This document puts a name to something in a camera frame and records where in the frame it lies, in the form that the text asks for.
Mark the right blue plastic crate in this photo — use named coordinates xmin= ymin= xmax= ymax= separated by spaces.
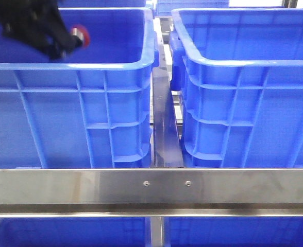
xmin=170 ymin=8 xmax=303 ymax=168

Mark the stainless steel rack frame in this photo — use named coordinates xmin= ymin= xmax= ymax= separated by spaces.
xmin=0 ymin=17 xmax=303 ymax=246

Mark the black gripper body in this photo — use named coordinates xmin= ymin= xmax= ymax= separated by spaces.
xmin=0 ymin=1 xmax=64 ymax=56

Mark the red mushroom push button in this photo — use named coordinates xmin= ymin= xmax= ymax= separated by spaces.
xmin=71 ymin=24 xmax=90 ymax=48

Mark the lower right blue crate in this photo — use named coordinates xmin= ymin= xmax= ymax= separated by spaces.
xmin=166 ymin=217 xmax=303 ymax=246

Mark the blue plastic crate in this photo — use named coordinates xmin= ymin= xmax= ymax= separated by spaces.
xmin=0 ymin=8 xmax=158 ymax=169
xmin=170 ymin=8 xmax=303 ymax=168

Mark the rear left blue crate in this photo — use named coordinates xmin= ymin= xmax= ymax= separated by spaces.
xmin=58 ymin=0 xmax=155 ymax=10

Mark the lower left blue crate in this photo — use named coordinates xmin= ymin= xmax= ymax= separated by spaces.
xmin=0 ymin=217 xmax=151 ymax=246

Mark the left blue plastic crate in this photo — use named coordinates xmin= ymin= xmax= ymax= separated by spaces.
xmin=0 ymin=8 xmax=158 ymax=169

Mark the rear right blue crate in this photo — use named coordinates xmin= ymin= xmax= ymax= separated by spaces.
xmin=156 ymin=0 xmax=229 ymax=16

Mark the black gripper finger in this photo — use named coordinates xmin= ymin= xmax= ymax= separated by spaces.
xmin=47 ymin=24 xmax=78 ymax=60

